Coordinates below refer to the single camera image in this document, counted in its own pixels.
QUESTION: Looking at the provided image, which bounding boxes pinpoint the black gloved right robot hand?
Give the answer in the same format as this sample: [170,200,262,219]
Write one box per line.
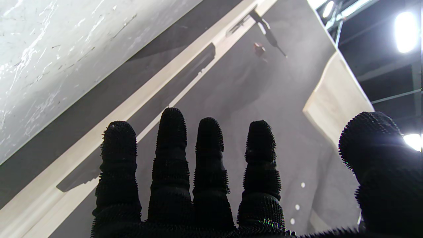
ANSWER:
[91,107,423,238]

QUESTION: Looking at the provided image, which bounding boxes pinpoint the bright ceiling lamp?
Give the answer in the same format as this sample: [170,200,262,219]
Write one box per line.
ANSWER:
[322,1,335,19]
[403,133,422,152]
[395,12,419,53]

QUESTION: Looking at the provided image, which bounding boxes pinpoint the light wooden curved panel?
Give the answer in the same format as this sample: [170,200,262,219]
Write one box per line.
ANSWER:
[302,51,375,147]

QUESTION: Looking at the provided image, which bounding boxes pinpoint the wine glass with red wine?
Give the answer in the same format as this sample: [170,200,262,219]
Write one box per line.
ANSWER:
[253,42,266,58]

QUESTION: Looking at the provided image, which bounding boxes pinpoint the dark wine bottle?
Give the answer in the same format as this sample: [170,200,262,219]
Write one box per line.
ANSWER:
[249,9,288,59]

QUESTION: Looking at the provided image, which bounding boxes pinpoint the light wooden shelf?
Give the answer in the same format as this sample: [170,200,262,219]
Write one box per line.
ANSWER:
[0,0,279,238]

